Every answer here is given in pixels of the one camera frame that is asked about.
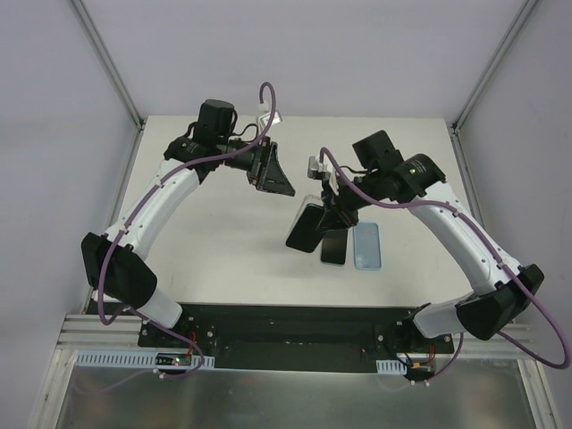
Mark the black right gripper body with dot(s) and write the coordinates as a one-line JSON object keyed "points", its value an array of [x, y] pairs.
{"points": [[338, 204]]}

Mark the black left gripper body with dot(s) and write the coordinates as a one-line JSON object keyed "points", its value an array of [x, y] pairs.
{"points": [[261, 164]]}

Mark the clear transparent phone case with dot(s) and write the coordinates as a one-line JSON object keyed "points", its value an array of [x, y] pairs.
{"points": [[304, 221]]}

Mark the light blue phone case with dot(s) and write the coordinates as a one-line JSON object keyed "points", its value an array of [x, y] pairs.
{"points": [[367, 247]]}

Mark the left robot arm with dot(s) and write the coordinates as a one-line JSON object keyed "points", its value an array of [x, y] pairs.
{"points": [[115, 261]]}

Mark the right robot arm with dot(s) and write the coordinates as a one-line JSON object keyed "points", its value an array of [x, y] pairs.
{"points": [[501, 285]]}

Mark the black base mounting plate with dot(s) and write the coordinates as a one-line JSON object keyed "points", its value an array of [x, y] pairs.
{"points": [[287, 338]]}

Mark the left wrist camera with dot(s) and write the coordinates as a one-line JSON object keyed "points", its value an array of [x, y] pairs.
{"points": [[268, 119]]}

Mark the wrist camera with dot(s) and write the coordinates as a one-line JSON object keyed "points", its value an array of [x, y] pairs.
{"points": [[268, 119], [318, 170]]}

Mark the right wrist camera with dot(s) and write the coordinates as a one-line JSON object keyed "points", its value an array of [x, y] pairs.
{"points": [[318, 170]]}

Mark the right white cable duct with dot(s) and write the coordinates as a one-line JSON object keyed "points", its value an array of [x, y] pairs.
{"points": [[390, 367]]}

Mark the white cable duct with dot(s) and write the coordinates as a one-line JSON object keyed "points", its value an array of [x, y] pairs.
{"points": [[390, 367], [143, 360]]}

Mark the left aluminium frame post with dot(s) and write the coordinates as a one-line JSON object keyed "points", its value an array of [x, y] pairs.
{"points": [[106, 61]]}

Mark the aluminium frame post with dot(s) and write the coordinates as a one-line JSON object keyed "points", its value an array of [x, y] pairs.
{"points": [[507, 41], [106, 61]]}

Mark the left white cable duct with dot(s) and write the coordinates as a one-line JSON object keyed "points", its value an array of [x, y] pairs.
{"points": [[143, 360]]}

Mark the right aluminium frame post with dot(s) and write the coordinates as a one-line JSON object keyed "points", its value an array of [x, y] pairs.
{"points": [[507, 41]]}

